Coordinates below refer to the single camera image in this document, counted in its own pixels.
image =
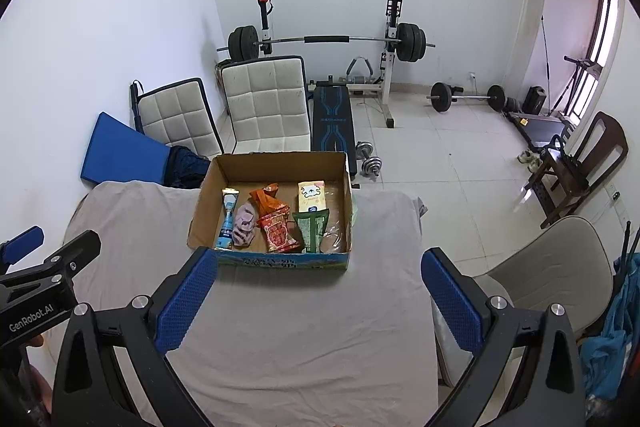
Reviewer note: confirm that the black stand legs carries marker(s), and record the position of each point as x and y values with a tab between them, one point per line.
629	247

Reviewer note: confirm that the black speaker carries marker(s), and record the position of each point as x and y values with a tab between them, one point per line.
535	100

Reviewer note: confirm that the yellow tissue pack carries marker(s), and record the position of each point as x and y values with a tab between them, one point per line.
311	197

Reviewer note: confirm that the cardboard box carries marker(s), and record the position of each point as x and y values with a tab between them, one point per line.
280	164

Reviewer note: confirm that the treadmill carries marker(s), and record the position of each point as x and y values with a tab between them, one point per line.
537	129

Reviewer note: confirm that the small white quilted chair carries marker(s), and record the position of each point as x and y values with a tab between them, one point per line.
175	117

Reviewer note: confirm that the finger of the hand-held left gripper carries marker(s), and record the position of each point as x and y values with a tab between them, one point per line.
75	252
22	242

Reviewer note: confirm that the green snack packet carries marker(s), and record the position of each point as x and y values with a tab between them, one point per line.
310	229

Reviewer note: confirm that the grey office chair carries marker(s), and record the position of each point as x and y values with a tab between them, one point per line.
545	267

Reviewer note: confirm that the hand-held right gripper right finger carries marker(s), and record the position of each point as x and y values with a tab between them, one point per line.
452	302

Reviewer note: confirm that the brown wooden chair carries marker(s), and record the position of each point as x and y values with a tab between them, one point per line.
607	142

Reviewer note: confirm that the black blue weight bench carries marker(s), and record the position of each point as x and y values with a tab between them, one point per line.
330	117

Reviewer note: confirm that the red snack packet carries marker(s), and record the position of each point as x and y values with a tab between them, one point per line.
277	234

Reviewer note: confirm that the pair of light shoes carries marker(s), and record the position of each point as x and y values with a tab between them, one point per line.
529	160

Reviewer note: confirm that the blue foam mat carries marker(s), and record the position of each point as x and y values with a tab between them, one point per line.
120	152

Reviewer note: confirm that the white squat rack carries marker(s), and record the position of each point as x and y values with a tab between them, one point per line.
387	82

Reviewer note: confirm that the person's left hand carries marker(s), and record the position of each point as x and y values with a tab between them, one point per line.
42	389

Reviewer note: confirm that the clear plastic wrap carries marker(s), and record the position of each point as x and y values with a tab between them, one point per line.
334	239

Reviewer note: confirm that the window frame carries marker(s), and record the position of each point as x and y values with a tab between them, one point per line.
607	32

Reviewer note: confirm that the dark blue cloth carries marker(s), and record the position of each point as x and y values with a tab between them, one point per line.
185	167

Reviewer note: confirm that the short barbell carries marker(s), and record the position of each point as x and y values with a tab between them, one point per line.
442	97

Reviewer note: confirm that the purple white small packet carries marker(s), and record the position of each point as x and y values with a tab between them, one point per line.
244	224

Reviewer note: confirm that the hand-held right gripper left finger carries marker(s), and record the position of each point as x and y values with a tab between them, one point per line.
187	297

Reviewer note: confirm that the blue clothing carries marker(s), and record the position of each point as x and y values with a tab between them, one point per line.
615	337

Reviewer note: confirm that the barbell with black plates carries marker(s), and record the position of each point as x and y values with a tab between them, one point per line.
325	39

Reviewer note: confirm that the chrome dumbbell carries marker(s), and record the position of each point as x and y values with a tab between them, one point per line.
371	167
364	150

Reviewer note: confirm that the orange snack packet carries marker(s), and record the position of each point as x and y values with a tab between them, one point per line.
270	204

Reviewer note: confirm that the large white quilted chair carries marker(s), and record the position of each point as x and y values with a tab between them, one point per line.
265	102

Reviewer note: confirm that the blue white tube packet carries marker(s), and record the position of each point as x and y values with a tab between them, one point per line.
227	227

